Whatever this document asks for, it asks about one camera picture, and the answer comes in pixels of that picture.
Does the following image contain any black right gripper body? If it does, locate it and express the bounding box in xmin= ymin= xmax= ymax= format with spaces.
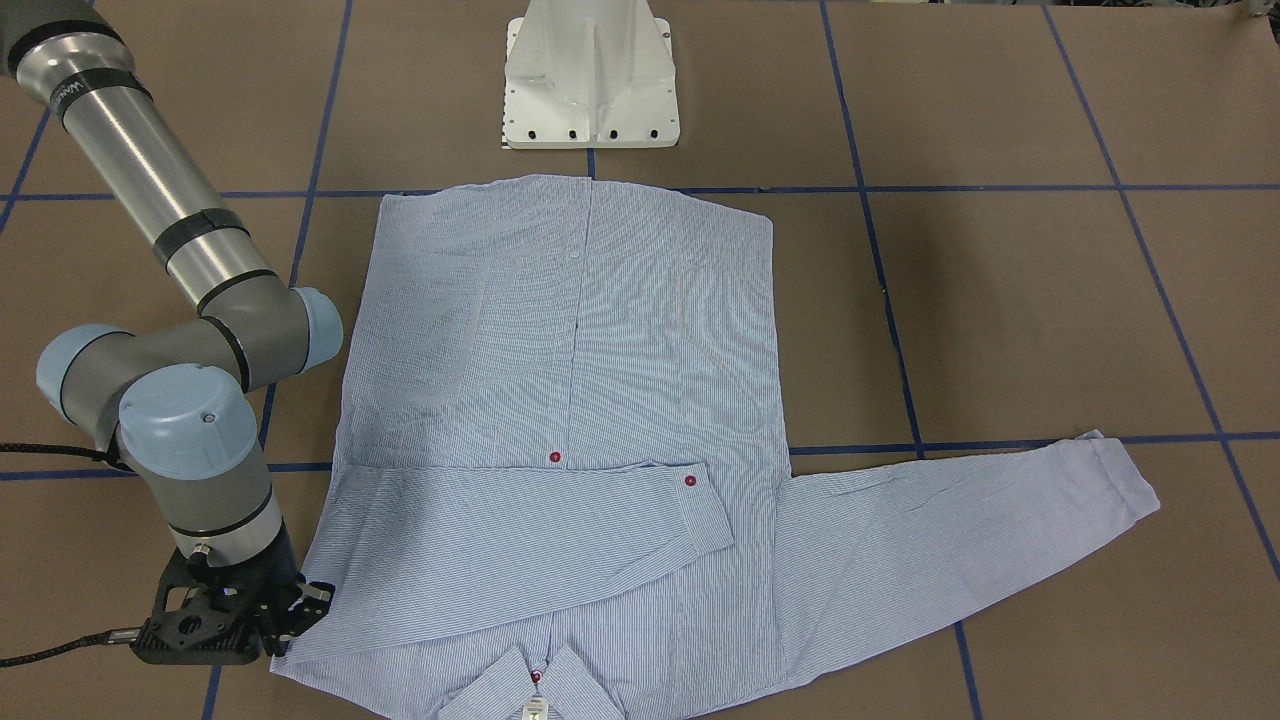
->
xmin=131 ymin=548 xmax=300 ymax=665

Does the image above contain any light blue striped shirt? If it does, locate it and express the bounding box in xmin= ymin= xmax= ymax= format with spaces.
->
xmin=271 ymin=176 xmax=1160 ymax=719

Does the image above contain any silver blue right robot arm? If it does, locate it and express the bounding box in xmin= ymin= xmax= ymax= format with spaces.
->
xmin=3 ymin=1 xmax=344 ymax=667

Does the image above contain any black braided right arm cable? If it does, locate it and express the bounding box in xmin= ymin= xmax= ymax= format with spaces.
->
xmin=0 ymin=439 xmax=151 ymax=669

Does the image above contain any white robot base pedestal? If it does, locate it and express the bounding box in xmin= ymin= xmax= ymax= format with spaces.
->
xmin=500 ymin=1 xmax=682 ymax=150

